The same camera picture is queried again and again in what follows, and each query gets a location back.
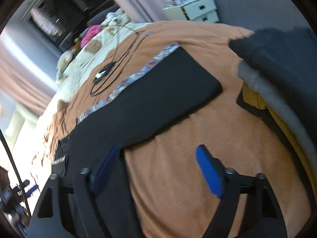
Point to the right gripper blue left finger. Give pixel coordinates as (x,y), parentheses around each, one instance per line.
(100,177)

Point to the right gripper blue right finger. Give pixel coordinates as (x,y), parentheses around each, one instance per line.
(212,170)

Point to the black t-shirt with patterned trim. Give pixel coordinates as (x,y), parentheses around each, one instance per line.
(168,88)

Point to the stack of folded clothes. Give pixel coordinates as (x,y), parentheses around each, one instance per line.
(288,60)

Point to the brown fleece blanket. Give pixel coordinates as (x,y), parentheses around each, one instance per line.
(172,199)

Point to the pink curtain left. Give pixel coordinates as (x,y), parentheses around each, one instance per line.
(23,80)

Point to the beige plush toy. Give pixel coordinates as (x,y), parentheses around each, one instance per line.
(63,62)

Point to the pink plush toy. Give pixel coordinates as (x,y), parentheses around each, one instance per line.
(90,33)

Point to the white bedside drawer cabinet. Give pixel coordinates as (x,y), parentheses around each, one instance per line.
(204,11)

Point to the cream bear print bedding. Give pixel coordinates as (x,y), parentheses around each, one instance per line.
(117,26)

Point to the black device with cable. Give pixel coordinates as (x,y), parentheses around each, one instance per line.
(109,73)

